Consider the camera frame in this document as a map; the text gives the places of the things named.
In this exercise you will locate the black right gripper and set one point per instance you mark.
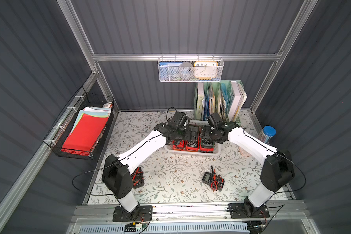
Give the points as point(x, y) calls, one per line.
point(215, 135)

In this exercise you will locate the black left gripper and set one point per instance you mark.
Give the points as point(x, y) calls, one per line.
point(177, 134)

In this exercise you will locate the white plastic basket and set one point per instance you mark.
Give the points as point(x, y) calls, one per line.
point(217, 146)

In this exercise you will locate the red ANENG multimeter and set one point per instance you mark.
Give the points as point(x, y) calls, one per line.
point(206, 147)

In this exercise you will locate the small black multimeter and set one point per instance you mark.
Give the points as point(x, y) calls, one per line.
point(214, 181)
point(138, 178)

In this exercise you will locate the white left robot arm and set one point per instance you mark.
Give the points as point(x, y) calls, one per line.
point(117, 170)

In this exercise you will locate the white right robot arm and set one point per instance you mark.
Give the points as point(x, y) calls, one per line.
point(277, 167)

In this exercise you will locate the blue box in basket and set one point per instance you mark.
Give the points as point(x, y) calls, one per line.
point(168, 70)

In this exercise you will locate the green file organizer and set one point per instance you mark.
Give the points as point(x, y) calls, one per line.
point(225, 98)

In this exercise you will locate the blue lid pencil tube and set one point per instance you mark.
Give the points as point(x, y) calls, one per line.
point(266, 134)

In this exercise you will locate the orange alarm clock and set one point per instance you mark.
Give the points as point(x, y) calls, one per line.
point(205, 69)

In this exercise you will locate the grey tape roll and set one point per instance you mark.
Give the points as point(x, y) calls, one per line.
point(186, 71)

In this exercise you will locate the red paper folder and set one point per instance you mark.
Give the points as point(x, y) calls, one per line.
point(85, 132)

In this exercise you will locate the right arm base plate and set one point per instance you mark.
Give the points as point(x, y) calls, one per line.
point(245, 210)

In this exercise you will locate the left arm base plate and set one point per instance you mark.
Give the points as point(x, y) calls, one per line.
point(140, 213)

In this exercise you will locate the black wire wall basket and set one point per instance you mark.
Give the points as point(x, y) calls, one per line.
point(85, 101)

